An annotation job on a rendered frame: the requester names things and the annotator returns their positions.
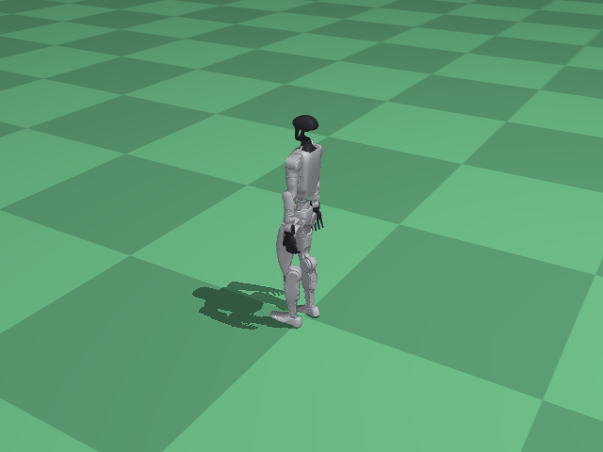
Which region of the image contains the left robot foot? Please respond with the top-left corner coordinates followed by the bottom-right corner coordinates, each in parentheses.
top-left (270, 311), bottom-right (302, 327)

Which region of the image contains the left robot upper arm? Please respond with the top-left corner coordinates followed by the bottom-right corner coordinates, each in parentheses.
top-left (282, 154), bottom-right (302, 201)

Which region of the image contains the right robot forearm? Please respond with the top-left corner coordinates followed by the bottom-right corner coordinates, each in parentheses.
top-left (310, 179), bottom-right (320, 208)

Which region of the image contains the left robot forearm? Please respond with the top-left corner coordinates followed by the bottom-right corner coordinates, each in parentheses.
top-left (282, 192), bottom-right (296, 233)

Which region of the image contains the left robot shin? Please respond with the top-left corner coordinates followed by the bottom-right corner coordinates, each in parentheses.
top-left (283, 271), bottom-right (301, 319)

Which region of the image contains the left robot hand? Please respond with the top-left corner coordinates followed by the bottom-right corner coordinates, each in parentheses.
top-left (283, 225), bottom-right (300, 254)

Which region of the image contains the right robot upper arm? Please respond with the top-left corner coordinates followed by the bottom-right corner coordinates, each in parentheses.
top-left (313, 143), bottom-right (323, 178)

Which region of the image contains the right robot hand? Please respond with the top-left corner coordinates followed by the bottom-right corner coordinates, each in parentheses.
top-left (310, 201), bottom-right (324, 231)

